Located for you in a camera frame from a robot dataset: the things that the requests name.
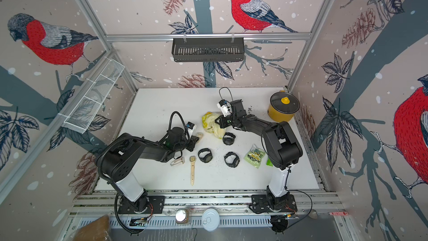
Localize black hanging wire basket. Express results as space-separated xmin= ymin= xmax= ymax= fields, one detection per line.
xmin=172 ymin=37 xmax=245 ymax=62

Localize yellow pot with glass lid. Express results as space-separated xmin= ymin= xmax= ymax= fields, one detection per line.
xmin=268 ymin=91 xmax=300 ymax=123

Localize white mesh wall shelf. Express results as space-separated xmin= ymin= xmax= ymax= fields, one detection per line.
xmin=62 ymin=59 xmax=125 ymax=133

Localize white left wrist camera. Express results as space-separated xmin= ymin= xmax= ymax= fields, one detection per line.
xmin=186 ymin=122 xmax=196 ymax=136

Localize glass spice jar silver lid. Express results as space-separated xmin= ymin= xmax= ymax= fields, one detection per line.
xmin=175 ymin=209 xmax=190 ymax=224

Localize yellow green frog towel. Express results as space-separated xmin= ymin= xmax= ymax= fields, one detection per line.
xmin=202 ymin=112 xmax=226 ymax=139

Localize silver band watch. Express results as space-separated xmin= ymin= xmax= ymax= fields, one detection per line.
xmin=171 ymin=156 xmax=185 ymax=166

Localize cream strap analog watch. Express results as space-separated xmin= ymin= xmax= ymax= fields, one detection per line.
xmin=196 ymin=132 xmax=204 ymax=143

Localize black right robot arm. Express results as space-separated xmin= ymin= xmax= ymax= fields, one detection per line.
xmin=215 ymin=99 xmax=303 ymax=214

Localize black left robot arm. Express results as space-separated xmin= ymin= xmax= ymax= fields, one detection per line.
xmin=95 ymin=111 xmax=200 ymax=214

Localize green snack packet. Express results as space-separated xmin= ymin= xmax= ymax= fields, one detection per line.
xmin=244 ymin=144 xmax=266 ymax=168

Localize black digital watch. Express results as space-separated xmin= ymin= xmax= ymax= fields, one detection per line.
xmin=222 ymin=132 xmax=236 ymax=146
xmin=198 ymin=148 xmax=213 ymax=164
xmin=224 ymin=152 xmax=240 ymax=168

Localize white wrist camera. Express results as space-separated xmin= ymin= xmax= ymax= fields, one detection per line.
xmin=217 ymin=99 xmax=231 ymax=117
xmin=186 ymin=122 xmax=196 ymax=136

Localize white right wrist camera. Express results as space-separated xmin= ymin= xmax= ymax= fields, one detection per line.
xmin=217 ymin=99 xmax=231 ymax=117

